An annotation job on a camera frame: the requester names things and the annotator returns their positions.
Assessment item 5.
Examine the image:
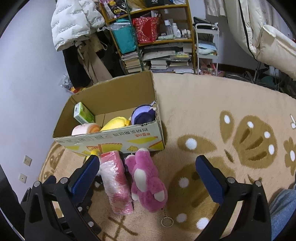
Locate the pink tissue pack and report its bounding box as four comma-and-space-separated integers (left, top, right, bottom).
99, 151, 133, 215

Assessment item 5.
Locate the pink plush bear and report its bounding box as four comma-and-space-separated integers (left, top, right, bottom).
125, 148, 168, 213

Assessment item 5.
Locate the green tissue box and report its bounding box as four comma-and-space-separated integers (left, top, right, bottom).
73, 102, 95, 124

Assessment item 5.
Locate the yellow plush toy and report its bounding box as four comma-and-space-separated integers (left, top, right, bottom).
100, 116, 131, 132

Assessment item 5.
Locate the white-haired blindfolded plush doll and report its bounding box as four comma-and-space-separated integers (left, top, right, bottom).
130, 101, 156, 125

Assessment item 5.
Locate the blue jeans leg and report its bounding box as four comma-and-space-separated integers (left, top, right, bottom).
269, 185, 295, 240

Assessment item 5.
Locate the beige paw-print rug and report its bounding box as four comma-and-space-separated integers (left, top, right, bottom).
39, 73, 295, 240

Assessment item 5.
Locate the brown cardboard box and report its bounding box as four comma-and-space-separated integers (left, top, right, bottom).
53, 71, 165, 156

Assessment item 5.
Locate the beige hanging garment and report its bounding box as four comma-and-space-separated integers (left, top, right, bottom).
77, 40, 112, 84

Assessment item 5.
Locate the stack of books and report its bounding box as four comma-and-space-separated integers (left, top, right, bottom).
121, 42, 194, 74

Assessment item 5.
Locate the white puffer jacket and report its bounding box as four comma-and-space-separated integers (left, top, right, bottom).
51, 0, 105, 51

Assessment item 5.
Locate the teal storage bag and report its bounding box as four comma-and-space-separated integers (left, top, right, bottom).
108, 19, 136, 54

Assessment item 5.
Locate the white rolling cart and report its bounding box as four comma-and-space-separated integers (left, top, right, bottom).
194, 23, 220, 76

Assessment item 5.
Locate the cream hanging coat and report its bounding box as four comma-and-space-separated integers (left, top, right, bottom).
224, 1, 295, 79

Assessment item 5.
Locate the wooden bookshelf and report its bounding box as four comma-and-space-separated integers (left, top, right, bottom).
99, 1, 196, 74

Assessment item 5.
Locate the red patterned bag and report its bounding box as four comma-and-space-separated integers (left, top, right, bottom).
132, 16, 160, 44

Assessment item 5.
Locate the lower wall socket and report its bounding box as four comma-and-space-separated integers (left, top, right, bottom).
18, 173, 27, 184

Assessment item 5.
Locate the wall socket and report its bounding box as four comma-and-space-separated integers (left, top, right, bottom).
18, 173, 27, 184
23, 155, 32, 166

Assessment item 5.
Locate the upper wall socket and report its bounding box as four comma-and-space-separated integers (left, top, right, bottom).
23, 155, 32, 166

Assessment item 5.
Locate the metal key ring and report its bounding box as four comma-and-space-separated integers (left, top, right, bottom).
160, 208, 175, 228

